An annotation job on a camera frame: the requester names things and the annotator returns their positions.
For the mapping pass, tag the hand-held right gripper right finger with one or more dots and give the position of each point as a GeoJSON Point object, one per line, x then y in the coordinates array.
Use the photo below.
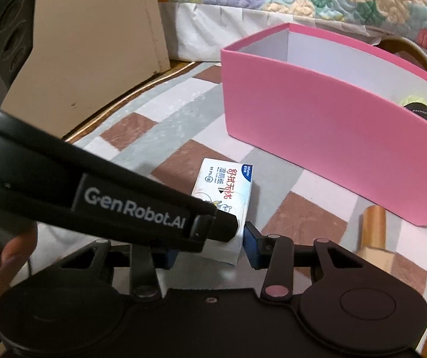
{"type": "Point", "coordinates": [252, 246]}

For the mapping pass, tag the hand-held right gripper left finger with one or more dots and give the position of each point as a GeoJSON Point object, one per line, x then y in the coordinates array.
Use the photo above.
{"type": "Point", "coordinates": [172, 260]}

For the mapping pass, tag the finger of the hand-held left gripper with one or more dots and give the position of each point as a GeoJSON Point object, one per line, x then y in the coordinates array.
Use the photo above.
{"type": "Point", "coordinates": [224, 227]}

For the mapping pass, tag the white wet wipes packet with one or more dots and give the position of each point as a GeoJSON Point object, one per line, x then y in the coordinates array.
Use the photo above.
{"type": "Point", "coordinates": [224, 182]}

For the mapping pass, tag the pink cardboard box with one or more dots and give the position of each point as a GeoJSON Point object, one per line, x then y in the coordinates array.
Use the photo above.
{"type": "Point", "coordinates": [310, 126]}

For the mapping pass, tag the person's left hand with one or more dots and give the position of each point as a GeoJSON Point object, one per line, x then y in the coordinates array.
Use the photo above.
{"type": "Point", "coordinates": [19, 257]}

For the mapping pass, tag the checkered round rug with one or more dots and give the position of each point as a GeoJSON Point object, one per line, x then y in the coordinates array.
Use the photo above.
{"type": "Point", "coordinates": [124, 130]}

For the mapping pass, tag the wooden cylinder block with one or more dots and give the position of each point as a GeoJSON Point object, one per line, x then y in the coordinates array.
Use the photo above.
{"type": "Point", "coordinates": [375, 231]}

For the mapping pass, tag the beige wooden cabinet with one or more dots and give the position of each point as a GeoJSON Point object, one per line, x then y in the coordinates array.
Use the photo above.
{"type": "Point", "coordinates": [86, 44]}

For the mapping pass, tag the black round object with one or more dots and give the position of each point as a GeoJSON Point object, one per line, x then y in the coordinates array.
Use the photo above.
{"type": "Point", "coordinates": [422, 113]}

